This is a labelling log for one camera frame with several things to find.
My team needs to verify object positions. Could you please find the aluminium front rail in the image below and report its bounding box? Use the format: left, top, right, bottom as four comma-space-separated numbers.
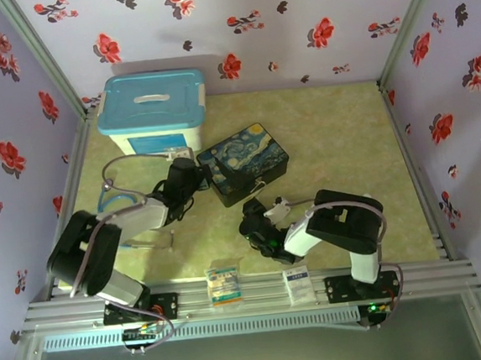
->
21, 254, 481, 336

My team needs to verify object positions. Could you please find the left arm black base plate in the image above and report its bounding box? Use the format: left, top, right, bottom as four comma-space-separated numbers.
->
101, 290, 182, 328

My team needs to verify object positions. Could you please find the grey metal panel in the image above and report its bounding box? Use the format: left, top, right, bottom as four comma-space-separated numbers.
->
1, 293, 481, 360

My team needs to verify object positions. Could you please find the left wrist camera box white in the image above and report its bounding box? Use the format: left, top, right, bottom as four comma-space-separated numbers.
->
165, 144, 196, 163

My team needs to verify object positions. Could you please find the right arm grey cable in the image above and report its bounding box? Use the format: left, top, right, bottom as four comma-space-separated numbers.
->
286, 190, 407, 310

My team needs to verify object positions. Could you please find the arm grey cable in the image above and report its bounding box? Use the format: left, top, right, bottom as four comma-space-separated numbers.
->
286, 190, 407, 310
55, 149, 191, 357

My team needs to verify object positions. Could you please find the starry night print box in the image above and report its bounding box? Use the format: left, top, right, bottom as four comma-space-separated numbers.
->
193, 119, 295, 211

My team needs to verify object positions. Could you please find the aluminium side rail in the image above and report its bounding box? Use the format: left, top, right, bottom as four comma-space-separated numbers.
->
377, 80, 457, 265
32, 112, 107, 300

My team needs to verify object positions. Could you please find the aluminium corner frame post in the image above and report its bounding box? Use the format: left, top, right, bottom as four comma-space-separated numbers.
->
370, 0, 457, 90
0, 0, 89, 126

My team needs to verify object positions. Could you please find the white paper packet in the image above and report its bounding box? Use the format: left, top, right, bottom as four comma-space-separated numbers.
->
281, 265, 317, 306

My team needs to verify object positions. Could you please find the slotted grey cable duct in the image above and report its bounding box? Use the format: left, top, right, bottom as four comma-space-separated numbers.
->
41, 306, 360, 355

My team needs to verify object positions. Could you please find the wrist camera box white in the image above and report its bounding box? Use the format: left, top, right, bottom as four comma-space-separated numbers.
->
165, 144, 196, 163
262, 198, 292, 224

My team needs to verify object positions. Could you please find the green and white packet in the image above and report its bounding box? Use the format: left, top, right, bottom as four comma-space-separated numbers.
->
204, 264, 244, 308

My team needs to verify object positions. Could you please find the left arm grey cable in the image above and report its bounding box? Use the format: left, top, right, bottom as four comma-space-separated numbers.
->
55, 149, 191, 357

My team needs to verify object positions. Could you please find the white storage box blue lid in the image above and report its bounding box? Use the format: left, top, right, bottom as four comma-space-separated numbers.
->
91, 67, 212, 161

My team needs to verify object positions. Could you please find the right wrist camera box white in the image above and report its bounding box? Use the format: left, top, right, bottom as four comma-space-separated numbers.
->
262, 198, 292, 224

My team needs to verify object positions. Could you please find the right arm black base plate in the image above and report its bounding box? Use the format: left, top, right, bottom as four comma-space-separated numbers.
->
322, 269, 405, 307

